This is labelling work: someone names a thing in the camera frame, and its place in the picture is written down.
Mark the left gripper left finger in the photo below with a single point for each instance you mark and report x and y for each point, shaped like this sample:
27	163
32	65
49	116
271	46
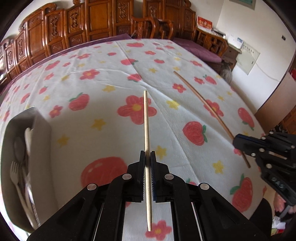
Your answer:
129	187

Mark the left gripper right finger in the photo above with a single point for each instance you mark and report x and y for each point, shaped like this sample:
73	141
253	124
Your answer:
165	185

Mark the light bamboo chopstick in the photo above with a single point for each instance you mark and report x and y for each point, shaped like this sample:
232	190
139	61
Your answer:
148	177

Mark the cream plastic spoon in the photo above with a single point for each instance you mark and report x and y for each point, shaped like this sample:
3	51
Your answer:
28	140

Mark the metal fork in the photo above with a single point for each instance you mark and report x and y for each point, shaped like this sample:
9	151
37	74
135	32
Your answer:
29	196

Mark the person's right hand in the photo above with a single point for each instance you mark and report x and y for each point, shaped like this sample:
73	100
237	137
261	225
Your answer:
279	203

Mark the strawberry flower tablecloth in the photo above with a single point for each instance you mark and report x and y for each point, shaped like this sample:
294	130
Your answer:
92	98

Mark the rectangular metal tin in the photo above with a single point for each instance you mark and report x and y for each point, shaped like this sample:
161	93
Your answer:
38	167

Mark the wooden side table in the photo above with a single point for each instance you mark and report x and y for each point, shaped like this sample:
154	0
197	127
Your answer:
230	55

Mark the dark brown chopstick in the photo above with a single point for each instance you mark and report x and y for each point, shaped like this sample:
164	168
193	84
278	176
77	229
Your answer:
201	125

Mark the white device on side table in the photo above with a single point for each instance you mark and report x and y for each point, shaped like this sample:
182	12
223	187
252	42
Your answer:
235	42

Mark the red greeting card box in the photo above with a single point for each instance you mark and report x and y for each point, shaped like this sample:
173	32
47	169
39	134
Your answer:
204	23

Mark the carved wooden armchair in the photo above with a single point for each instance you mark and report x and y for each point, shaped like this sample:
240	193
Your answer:
177	22

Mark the carved wooden sofa bench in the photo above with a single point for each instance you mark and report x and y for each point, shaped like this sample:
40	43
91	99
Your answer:
49	30

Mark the metal smiley-handle spoon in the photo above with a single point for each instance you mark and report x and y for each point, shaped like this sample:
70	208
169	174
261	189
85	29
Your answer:
19	150

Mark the grey wall electrical panel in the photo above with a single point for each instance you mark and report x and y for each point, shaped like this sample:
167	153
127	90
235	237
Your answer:
247	3

